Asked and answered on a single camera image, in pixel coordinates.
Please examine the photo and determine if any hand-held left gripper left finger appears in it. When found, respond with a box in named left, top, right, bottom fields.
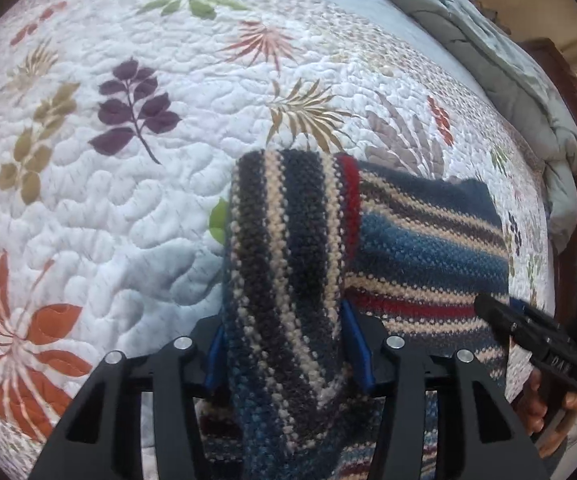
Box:
left=28, top=315, right=229, bottom=480

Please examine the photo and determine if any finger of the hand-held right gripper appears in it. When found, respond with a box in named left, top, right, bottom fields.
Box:
left=473, top=294, right=537, bottom=348
left=511, top=297, right=564, bottom=333

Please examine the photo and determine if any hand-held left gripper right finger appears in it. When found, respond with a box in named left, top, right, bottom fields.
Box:
left=341, top=300, right=554, bottom=480

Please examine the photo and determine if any striped knit sweater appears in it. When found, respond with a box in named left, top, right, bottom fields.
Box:
left=196, top=149, right=513, bottom=480

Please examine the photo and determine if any person's right hand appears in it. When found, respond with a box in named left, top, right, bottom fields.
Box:
left=523, top=369, right=577, bottom=458

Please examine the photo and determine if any white floral quilt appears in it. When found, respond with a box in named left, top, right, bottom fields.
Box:
left=0, top=0, right=555, bottom=480

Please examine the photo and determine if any grey comforter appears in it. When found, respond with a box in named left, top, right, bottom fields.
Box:
left=333, top=0, right=577, bottom=256

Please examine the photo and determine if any light blue bed sheet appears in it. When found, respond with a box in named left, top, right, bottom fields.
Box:
left=248, top=0, right=499, bottom=126

